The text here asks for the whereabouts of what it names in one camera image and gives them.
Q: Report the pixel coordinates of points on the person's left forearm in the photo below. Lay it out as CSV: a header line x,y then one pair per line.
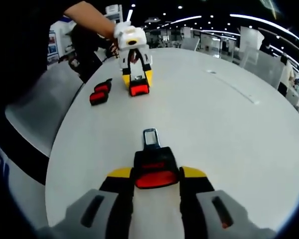
x,y
94,20

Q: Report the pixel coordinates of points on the black seat belt buckle red button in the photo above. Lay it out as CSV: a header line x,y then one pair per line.
x,y
139,89
98,98
103,85

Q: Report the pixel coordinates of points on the seat belt tongue black clip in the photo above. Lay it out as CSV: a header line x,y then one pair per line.
x,y
156,164

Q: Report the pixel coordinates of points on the black office chair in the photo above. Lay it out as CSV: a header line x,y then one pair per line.
x,y
92,57

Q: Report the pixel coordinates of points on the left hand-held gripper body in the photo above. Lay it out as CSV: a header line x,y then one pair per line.
x,y
132,41

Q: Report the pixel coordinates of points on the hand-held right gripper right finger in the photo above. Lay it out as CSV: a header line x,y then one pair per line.
x,y
201,196

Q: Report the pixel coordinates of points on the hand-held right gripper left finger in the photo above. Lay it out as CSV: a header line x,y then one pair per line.
x,y
107,199

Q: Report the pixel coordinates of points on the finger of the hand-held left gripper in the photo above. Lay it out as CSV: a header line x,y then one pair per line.
x,y
149,74
125,78

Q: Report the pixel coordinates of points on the person's body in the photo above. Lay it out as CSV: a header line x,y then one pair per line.
x,y
27,49

